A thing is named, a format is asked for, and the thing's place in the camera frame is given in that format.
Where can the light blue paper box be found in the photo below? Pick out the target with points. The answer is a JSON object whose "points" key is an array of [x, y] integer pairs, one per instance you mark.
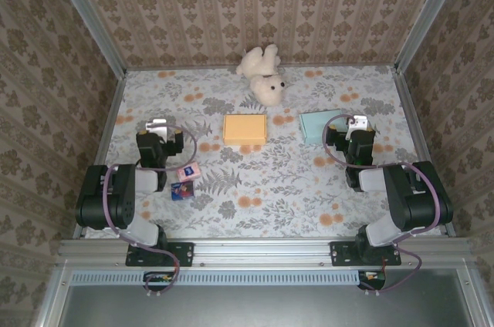
{"points": [[312, 128]]}

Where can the yellow paper box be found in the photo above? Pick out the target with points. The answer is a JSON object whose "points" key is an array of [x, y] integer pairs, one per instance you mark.
{"points": [[245, 130]]}

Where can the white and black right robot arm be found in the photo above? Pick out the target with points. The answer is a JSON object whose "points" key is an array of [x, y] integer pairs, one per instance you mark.
{"points": [[413, 203]]}

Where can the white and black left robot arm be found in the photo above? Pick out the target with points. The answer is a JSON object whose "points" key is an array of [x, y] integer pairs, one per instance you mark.
{"points": [[116, 199]]}

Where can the small pink carton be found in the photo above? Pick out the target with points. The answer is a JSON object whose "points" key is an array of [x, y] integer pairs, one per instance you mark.
{"points": [[188, 171]]}

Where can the small dark blue carton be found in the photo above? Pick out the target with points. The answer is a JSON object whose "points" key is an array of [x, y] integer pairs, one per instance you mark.
{"points": [[182, 191]]}

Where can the floral table cover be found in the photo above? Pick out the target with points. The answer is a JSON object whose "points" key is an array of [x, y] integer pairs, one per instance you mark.
{"points": [[289, 188]]}

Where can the white plush bear toy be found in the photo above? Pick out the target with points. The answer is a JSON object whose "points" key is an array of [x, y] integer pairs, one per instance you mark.
{"points": [[266, 90]]}

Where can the black controller board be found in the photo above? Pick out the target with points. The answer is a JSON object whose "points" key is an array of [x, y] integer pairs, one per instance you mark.
{"points": [[372, 277], [158, 277]]}

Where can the grey metal panel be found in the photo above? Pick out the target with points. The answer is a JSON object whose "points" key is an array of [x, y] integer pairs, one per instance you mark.
{"points": [[270, 307]]}

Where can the aluminium side rail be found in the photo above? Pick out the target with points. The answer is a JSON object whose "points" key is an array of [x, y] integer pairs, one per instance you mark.
{"points": [[415, 122], [110, 122]]}

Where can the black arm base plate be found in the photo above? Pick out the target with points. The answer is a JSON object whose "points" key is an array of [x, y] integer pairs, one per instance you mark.
{"points": [[339, 253], [185, 253]]}

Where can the aluminium frame post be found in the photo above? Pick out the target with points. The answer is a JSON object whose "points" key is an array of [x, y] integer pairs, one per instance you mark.
{"points": [[430, 14], [87, 14]]}

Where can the aluminium mounting rail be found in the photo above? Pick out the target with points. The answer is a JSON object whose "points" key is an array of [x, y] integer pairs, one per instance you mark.
{"points": [[262, 253]]}

